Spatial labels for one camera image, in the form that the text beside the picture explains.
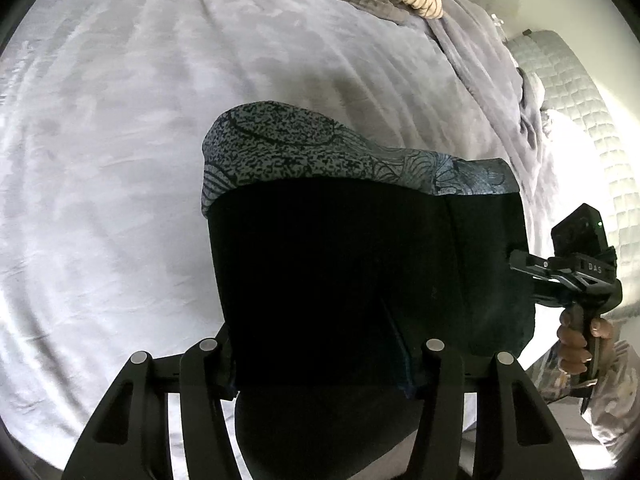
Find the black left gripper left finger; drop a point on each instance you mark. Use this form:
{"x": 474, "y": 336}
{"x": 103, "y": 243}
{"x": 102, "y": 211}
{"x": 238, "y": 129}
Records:
{"x": 127, "y": 436}

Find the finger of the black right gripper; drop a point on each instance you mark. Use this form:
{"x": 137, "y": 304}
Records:
{"x": 529, "y": 264}

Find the dark pants with patterned waistband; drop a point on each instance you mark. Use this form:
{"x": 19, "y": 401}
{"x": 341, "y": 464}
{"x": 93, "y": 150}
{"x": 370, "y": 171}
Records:
{"x": 335, "y": 259}

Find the grey quilted headboard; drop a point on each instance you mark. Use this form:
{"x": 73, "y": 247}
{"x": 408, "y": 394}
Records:
{"x": 570, "y": 90}

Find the grey plush bed blanket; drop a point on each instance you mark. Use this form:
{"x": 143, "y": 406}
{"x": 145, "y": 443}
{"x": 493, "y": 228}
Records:
{"x": 104, "y": 107}

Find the person's right hand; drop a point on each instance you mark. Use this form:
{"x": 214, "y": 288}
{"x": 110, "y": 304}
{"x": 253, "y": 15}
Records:
{"x": 573, "y": 353}

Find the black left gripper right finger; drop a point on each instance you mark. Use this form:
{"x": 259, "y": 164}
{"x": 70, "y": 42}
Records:
{"x": 517, "y": 437}

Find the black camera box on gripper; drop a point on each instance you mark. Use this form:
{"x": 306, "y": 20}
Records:
{"x": 581, "y": 232}

